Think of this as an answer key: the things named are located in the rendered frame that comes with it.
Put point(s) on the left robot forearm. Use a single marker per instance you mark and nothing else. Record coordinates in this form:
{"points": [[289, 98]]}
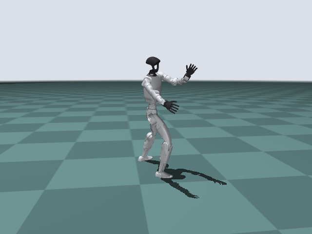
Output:
{"points": [[182, 80]]}

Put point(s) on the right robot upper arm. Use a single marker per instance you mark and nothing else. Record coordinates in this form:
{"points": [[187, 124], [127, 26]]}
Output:
{"points": [[146, 84]]}

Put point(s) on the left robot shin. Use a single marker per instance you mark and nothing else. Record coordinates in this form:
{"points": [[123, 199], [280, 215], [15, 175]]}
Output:
{"points": [[147, 145]]}

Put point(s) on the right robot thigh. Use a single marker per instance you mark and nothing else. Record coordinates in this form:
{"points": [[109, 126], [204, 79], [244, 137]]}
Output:
{"points": [[161, 128]]}

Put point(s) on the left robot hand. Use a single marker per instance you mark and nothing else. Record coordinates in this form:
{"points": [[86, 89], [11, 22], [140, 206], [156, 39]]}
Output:
{"points": [[190, 70]]}

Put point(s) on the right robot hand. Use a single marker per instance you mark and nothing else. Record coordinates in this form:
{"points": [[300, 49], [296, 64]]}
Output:
{"points": [[169, 105]]}

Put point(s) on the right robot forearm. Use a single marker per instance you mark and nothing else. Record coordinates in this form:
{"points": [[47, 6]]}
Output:
{"points": [[157, 97]]}

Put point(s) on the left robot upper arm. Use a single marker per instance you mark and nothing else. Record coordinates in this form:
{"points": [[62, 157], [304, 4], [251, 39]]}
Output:
{"points": [[168, 79]]}

